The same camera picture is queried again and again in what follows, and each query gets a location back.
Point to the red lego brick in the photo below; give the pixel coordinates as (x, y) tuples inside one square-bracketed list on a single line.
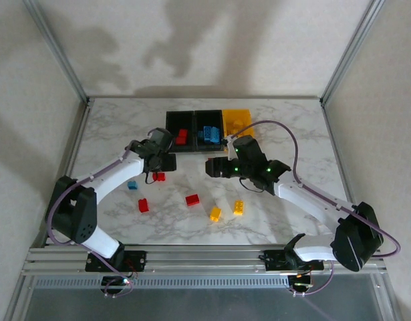
[(182, 133), (159, 176), (144, 205), (181, 140), (192, 200)]

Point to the small blue lego brick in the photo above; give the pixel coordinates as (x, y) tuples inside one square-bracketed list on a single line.
[(132, 185)]

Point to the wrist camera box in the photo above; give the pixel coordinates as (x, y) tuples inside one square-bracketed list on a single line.
[(161, 137), (245, 145)]

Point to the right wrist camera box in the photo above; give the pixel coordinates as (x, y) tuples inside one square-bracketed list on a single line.
[(245, 145)]

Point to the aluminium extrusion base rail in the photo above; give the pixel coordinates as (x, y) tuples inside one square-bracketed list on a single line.
[(205, 261)]

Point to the yellow plastic bin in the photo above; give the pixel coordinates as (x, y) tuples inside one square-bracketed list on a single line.
[(238, 115)]

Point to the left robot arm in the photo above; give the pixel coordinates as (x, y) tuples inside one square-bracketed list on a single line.
[(75, 214)]

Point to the aluminium table side rail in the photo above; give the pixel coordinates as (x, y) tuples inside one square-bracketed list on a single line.
[(78, 133), (332, 133)]

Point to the small black controller board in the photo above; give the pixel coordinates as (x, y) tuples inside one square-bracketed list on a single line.
[(300, 284), (108, 281)]

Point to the aluminium frame post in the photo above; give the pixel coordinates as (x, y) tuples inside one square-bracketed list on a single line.
[(59, 53), (351, 50)]

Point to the black plastic bin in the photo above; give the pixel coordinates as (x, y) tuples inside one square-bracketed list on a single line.
[(208, 118), (173, 123)]

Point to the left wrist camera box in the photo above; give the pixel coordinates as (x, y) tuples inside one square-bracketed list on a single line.
[(161, 137)]

